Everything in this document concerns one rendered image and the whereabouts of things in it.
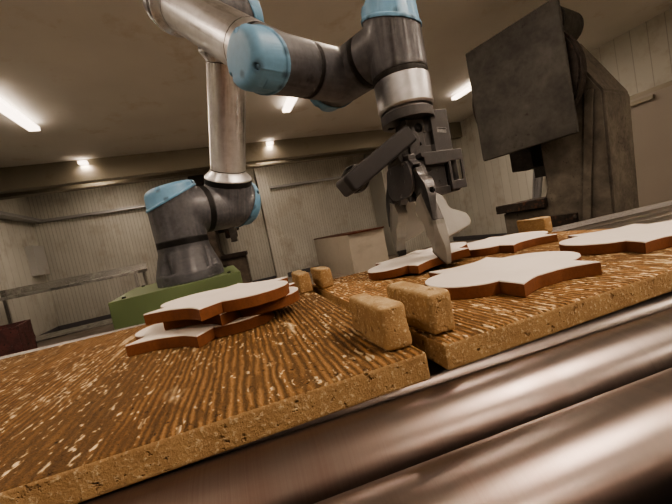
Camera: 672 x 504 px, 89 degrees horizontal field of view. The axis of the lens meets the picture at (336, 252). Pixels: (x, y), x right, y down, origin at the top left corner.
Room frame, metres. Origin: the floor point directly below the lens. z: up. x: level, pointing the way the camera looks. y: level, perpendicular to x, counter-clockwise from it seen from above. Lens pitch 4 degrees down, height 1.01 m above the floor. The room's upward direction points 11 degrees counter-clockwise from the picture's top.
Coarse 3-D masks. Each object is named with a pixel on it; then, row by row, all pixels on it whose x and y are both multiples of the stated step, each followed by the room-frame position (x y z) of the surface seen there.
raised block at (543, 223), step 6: (546, 216) 0.57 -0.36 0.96; (522, 222) 0.61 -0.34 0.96; (528, 222) 0.59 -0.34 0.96; (534, 222) 0.58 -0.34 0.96; (540, 222) 0.57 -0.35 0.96; (546, 222) 0.56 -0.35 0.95; (522, 228) 0.61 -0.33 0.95; (528, 228) 0.60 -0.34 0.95; (534, 228) 0.58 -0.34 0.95; (540, 228) 0.57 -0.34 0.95; (546, 228) 0.56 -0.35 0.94; (552, 228) 0.57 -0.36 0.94
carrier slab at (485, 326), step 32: (480, 256) 0.46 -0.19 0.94; (608, 256) 0.32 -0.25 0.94; (640, 256) 0.29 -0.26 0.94; (320, 288) 0.47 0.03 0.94; (352, 288) 0.42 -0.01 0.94; (384, 288) 0.38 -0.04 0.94; (544, 288) 0.26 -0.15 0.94; (576, 288) 0.24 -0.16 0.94; (608, 288) 0.23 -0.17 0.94; (640, 288) 0.23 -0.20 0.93; (480, 320) 0.21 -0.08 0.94; (512, 320) 0.20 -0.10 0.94; (544, 320) 0.21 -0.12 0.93; (576, 320) 0.21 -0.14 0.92; (448, 352) 0.19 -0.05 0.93; (480, 352) 0.19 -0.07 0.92
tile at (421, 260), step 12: (420, 252) 0.50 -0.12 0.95; (432, 252) 0.46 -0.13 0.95; (456, 252) 0.42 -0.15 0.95; (468, 252) 0.42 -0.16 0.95; (384, 264) 0.48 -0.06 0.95; (396, 264) 0.45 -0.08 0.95; (408, 264) 0.42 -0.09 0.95; (420, 264) 0.40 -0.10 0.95; (432, 264) 0.42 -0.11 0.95; (372, 276) 0.44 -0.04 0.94; (384, 276) 0.43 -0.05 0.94; (396, 276) 0.42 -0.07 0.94
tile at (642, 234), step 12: (624, 228) 0.39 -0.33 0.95; (636, 228) 0.37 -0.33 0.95; (648, 228) 0.36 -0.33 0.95; (660, 228) 0.34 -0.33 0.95; (564, 240) 0.39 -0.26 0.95; (576, 240) 0.37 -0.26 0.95; (588, 240) 0.36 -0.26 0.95; (600, 240) 0.34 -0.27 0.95; (612, 240) 0.33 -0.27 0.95; (624, 240) 0.32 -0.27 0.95; (636, 240) 0.31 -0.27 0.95; (648, 240) 0.30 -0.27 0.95; (660, 240) 0.30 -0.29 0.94; (588, 252) 0.34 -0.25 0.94; (600, 252) 0.33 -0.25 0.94; (612, 252) 0.33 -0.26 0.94; (636, 252) 0.31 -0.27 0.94; (648, 252) 0.30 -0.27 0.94
